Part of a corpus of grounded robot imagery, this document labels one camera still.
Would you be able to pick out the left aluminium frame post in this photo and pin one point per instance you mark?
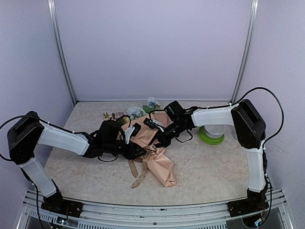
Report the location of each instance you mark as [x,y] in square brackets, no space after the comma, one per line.
[60,50]

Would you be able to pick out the light blue cup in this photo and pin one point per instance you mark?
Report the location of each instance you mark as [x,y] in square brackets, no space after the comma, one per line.
[235,135]

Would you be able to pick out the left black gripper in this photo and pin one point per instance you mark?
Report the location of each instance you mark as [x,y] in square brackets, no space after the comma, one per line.
[130,153]

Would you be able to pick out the green plate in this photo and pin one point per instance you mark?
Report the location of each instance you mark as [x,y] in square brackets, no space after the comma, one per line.
[208,140]

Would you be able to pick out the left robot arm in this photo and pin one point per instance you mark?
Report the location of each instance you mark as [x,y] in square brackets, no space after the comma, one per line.
[30,131]

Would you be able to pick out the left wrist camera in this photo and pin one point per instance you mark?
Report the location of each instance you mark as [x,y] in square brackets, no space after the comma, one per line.
[131,131]

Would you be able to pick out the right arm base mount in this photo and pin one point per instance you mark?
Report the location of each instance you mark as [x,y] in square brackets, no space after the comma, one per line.
[255,201]

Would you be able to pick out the front aluminium rail base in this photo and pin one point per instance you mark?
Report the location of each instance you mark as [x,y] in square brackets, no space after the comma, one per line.
[96,215]

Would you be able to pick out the pink wrapping paper sheet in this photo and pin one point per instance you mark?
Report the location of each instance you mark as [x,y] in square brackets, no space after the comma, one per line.
[143,139]

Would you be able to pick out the white ceramic bowl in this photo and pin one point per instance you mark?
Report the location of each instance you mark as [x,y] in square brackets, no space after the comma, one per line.
[214,131]

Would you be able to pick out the right aluminium frame post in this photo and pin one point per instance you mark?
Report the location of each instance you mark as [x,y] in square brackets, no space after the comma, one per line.
[246,51]

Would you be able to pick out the tan ribbon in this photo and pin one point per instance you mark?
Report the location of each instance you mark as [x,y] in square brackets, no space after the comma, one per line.
[155,159]

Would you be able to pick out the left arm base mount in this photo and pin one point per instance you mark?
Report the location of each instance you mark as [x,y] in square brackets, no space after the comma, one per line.
[56,203]

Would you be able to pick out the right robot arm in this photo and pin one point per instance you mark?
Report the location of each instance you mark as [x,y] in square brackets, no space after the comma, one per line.
[249,128]

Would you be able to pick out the pink rose stem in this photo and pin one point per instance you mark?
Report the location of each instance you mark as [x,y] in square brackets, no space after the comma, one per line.
[117,116]

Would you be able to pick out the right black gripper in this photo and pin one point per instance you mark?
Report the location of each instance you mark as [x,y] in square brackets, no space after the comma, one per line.
[164,140]

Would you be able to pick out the aluminium frame post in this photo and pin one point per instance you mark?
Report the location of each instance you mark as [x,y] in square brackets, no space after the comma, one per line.
[246,51]
[60,50]

